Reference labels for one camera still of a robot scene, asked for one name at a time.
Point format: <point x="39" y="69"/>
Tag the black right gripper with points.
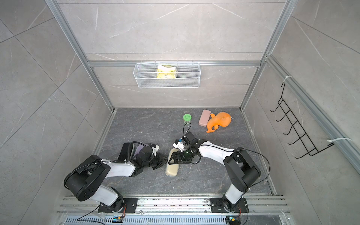
<point x="177" y="160"/>

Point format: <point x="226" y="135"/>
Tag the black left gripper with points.
<point x="161" y="160"/>

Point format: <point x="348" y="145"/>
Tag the black zippered umbrella sleeve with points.
<point x="124" y="152"/>

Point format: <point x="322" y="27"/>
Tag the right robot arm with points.
<point x="241" y="168"/>

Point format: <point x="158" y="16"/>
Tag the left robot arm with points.
<point x="86" y="181"/>

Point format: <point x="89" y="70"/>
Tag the green lidded jar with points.
<point x="187" y="118"/>

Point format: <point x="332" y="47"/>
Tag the orange watering can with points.
<point x="222" y="119"/>

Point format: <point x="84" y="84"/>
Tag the yellow white pouch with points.
<point x="166" y="72"/>

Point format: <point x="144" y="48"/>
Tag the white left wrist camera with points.
<point x="155" y="148"/>

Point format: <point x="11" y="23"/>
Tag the white wire wall basket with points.
<point x="188" y="75"/>

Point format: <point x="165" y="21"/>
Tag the slotted metal base rail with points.
<point x="254" y="209"/>

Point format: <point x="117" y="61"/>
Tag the black wire hook rack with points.
<point x="297" y="128"/>

